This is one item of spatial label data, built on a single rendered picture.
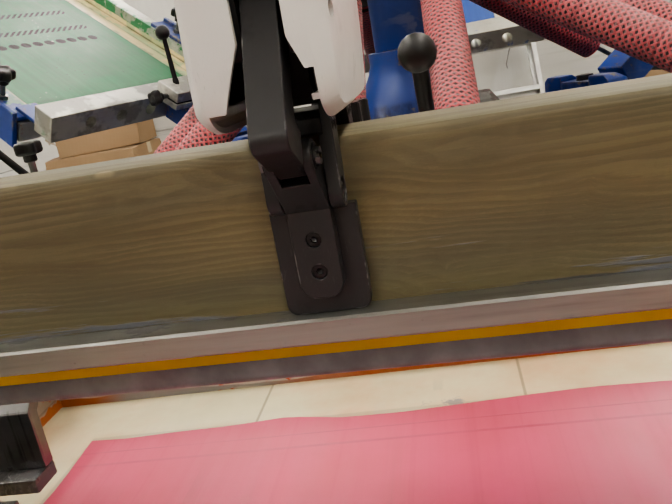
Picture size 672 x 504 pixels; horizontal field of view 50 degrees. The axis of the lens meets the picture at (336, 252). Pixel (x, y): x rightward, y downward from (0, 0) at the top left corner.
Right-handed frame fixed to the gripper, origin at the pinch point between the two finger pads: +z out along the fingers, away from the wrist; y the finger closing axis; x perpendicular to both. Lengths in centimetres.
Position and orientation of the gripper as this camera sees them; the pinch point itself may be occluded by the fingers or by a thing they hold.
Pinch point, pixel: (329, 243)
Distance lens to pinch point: 28.3
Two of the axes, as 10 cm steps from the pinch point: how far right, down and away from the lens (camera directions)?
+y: -1.3, 2.9, -9.5
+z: 1.7, 9.5, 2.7
